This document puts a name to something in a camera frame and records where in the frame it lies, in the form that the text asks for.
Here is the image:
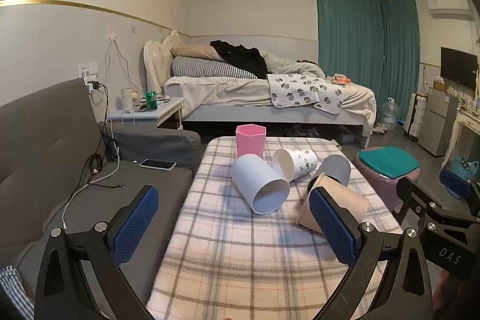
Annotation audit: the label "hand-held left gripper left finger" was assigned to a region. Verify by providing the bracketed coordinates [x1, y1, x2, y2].
[34, 185, 160, 320]

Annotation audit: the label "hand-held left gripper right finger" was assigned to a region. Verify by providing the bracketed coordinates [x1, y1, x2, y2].
[308, 188, 445, 320]

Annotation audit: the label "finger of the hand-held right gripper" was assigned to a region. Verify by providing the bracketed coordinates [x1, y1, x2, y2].
[397, 177, 446, 227]
[439, 168, 480, 218]

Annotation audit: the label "beige cup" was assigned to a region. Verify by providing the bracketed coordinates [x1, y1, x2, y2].
[298, 173, 370, 233]

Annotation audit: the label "grey cup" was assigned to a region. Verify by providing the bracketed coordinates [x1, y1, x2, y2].
[308, 154, 352, 193]

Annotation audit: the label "white printed cup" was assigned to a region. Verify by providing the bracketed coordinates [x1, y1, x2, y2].
[271, 149, 319, 182]

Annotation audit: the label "plain white cup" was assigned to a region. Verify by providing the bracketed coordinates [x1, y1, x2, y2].
[230, 154, 290, 215]

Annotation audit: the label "pink hexagonal cup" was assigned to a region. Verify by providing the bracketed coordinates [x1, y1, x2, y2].
[235, 124, 267, 158]

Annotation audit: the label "pink stool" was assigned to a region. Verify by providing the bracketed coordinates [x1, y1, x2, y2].
[354, 145, 421, 214]

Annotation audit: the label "teal cushion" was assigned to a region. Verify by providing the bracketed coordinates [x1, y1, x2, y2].
[358, 146, 420, 178]

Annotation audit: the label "white cabinet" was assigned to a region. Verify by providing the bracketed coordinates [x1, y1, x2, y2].
[444, 105, 480, 171]

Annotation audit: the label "grey fridge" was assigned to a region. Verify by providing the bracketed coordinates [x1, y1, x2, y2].
[417, 87, 460, 158]

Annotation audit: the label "white smartphone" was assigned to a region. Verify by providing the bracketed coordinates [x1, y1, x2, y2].
[140, 159, 177, 171]

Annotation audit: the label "clear water jug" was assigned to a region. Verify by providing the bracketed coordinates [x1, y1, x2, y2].
[380, 97, 398, 130]

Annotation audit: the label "checked blanket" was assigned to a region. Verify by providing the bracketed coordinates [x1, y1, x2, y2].
[144, 135, 404, 320]

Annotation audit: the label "black television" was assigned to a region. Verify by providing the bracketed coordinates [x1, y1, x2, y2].
[440, 47, 479, 90]

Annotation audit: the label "white nightstand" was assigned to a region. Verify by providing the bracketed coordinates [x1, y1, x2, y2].
[106, 96, 185, 130]

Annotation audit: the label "grey sofa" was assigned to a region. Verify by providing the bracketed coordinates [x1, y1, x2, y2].
[0, 78, 202, 309]

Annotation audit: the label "striped cloth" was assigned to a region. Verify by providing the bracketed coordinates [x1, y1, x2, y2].
[0, 265, 37, 320]

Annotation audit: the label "printed blanket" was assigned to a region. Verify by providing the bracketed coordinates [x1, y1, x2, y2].
[266, 73, 345, 115]

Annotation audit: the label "narrow teal curtain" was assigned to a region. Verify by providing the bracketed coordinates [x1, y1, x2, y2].
[380, 0, 421, 111]

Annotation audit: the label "white bed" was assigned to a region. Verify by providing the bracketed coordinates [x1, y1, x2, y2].
[143, 30, 377, 148]

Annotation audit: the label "wide teal curtain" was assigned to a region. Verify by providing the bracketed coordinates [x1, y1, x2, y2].
[314, 0, 384, 126]

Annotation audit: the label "pale green quilt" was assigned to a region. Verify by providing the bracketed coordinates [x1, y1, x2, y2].
[259, 51, 328, 79]

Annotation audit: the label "striped pillow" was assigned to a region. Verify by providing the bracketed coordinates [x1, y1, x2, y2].
[171, 56, 260, 80]

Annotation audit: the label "white air conditioner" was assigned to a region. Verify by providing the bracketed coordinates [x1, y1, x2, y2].
[427, 0, 473, 20]

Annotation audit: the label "beige pillow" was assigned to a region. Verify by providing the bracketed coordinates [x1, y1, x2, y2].
[170, 44, 226, 62]

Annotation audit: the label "black clothes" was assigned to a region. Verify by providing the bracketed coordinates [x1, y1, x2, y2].
[209, 40, 269, 80]

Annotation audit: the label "white charging cable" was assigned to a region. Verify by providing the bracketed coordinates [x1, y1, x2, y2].
[61, 140, 121, 233]

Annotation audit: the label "black cable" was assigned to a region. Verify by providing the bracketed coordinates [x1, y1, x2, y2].
[88, 83, 127, 190]

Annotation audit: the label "white wall socket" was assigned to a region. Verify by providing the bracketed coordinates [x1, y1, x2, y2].
[77, 62, 99, 79]

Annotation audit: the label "hanging white cables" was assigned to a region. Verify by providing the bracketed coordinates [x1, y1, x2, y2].
[104, 34, 140, 96]

